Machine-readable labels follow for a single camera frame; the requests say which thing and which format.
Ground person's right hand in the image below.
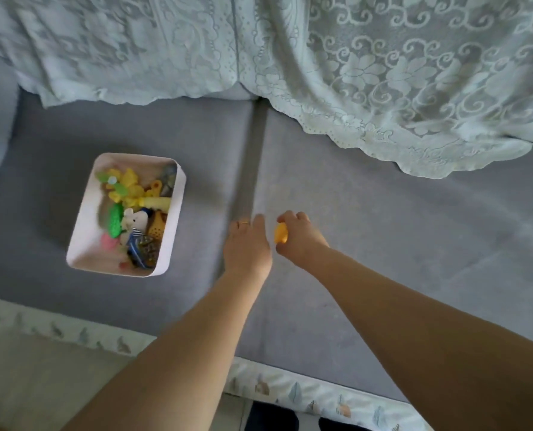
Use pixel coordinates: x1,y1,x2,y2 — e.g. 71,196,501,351
275,210,331,269

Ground person's left hand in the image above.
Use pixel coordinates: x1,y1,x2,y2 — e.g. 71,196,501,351
223,214,274,280

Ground striped card gold pins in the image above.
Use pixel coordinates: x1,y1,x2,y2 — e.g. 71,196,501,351
134,235,162,270

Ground blue plastic toy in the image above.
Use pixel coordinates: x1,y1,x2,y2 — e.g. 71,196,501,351
126,228,150,268

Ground pale animal shaped toy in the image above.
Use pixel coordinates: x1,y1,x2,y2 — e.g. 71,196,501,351
120,208,150,247

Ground green bumpy toy vegetable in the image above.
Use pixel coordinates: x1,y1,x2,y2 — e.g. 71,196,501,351
108,202,125,238

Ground pink plastic toy tray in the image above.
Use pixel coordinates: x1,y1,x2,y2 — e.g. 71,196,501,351
65,152,187,278

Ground person's right forearm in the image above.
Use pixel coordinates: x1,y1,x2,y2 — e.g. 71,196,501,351
300,244,533,431

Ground person's left forearm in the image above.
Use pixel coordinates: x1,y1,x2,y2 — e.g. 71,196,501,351
62,269,272,431

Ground person's dark blue trousers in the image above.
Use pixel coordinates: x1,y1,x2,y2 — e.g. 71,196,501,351
244,401,384,431

